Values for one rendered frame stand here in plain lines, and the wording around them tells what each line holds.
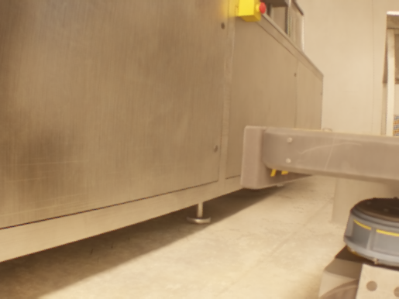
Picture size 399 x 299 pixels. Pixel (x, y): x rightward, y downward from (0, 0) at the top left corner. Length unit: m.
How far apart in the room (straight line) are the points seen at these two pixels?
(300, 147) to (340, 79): 4.72
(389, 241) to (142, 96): 0.59
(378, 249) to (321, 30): 4.91
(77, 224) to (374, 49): 4.69
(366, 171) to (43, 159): 0.47
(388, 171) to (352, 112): 4.66
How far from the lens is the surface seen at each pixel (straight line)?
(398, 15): 1.11
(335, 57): 5.02
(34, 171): 0.57
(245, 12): 1.21
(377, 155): 0.22
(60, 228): 0.62
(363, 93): 4.90
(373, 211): 0.30
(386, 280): 0.31
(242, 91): 1.22
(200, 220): 1.14
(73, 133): 0.61
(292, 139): 0.24
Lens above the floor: 0.32
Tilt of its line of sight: 3 degrees down
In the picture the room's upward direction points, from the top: 4 degrees clockwise
